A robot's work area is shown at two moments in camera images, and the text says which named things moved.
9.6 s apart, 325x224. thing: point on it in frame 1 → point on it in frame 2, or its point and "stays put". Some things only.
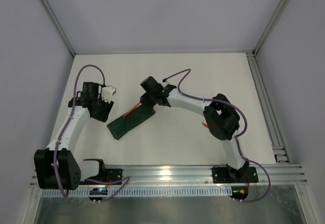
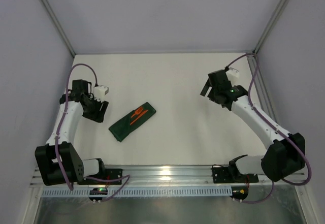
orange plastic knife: (205, 125) → (140, 116)
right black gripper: (147, 99) → (212, 92)
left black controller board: (99, 191) stays put
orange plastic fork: (138, 104) → (138, 110)
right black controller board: (239, 192) stays put
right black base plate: (243, 175) stays put
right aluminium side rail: (280, 153) stays put
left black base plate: (110, 175) stays put
